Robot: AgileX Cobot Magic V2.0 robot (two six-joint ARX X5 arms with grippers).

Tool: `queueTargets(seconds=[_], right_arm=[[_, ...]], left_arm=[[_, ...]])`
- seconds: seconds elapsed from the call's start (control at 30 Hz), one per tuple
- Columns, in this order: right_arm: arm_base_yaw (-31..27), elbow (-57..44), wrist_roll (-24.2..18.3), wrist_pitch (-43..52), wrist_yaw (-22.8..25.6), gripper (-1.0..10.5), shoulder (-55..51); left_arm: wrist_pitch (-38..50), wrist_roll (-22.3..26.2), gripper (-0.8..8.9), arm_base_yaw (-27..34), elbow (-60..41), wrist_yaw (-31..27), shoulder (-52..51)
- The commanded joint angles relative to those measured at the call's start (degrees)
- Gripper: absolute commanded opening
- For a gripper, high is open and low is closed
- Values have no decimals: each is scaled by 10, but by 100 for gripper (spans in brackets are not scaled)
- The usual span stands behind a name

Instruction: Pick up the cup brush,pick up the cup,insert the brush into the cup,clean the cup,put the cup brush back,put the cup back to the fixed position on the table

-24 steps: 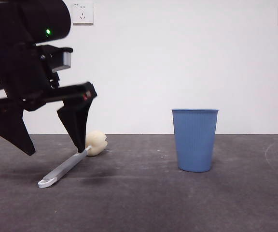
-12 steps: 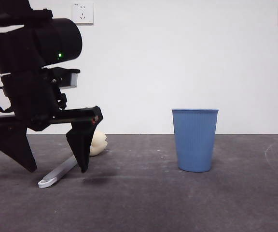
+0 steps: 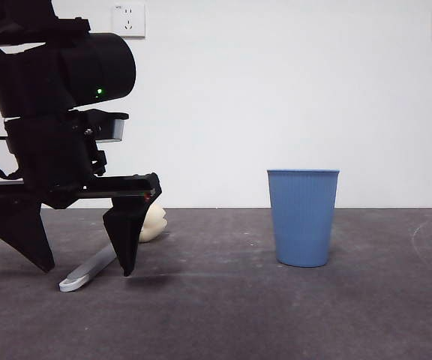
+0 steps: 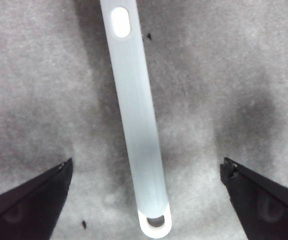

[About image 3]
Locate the blue ribbed plastic cup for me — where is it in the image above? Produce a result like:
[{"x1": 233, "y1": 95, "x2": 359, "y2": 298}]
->
[{"x1": 266, "y1": 169, "x2": 341, "y2": 269}]

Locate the white wall socket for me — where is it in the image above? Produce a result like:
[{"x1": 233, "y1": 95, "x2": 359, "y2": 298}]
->
[{"x1": 112, "y1": 3, "x2": 146, "y2": 39}]

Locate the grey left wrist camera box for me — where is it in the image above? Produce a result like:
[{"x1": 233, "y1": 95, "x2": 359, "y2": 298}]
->
[{"x1": 96, "y1": 118, "x2": 128, "y2": 143}]

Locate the grey-handled sponge cup brush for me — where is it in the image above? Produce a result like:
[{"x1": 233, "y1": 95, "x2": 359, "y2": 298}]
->
[{"x1": 58, "y1": 203, "x2": 167, "y2": 293}]

